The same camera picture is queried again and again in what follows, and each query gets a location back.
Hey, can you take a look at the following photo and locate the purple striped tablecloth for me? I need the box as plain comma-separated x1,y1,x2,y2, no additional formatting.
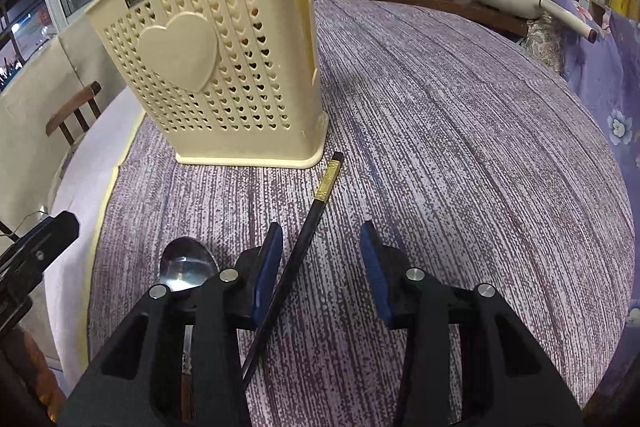
87,0,631,427

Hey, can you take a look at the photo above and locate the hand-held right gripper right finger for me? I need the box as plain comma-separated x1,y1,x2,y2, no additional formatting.
360,220,583,427

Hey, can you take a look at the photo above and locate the steel spoon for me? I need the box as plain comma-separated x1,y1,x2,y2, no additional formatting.
160,237,221,378

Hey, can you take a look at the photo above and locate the beige cloth cover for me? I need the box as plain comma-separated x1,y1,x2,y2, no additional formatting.
0,12,122,230

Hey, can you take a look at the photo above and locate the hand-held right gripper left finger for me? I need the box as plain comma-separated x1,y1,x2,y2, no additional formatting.
59,222,284,427

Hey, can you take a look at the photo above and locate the beige plastic utensil holder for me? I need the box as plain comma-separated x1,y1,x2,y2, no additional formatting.
84,0,331,169

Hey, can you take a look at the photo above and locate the black chopstick gold band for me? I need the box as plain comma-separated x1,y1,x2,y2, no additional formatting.
242,151,345,383

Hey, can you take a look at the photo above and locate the cluttered display shelf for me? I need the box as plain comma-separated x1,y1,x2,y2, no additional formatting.
0,0,57,84

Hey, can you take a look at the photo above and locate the person's left forearm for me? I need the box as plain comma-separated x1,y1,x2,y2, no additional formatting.
0,327,68,413

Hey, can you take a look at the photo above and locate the wooden chair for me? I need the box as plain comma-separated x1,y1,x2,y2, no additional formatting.
45,82,103,146

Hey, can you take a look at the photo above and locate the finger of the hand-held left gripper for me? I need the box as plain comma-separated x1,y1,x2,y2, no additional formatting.
0,211,81,275

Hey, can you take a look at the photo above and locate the grey patterned cloth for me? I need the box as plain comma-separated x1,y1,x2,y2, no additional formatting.
522,19,567,74

